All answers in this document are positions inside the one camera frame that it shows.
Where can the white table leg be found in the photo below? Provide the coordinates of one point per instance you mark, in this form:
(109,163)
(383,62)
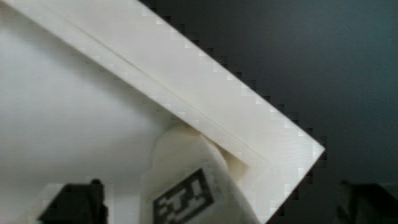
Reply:
(189,192)

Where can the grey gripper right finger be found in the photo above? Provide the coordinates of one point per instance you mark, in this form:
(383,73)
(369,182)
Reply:
(369,203)

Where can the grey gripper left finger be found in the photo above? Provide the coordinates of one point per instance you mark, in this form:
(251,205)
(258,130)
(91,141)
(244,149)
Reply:
(77,206)

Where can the white square tabletop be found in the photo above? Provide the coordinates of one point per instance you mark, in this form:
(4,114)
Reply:
(106,81)

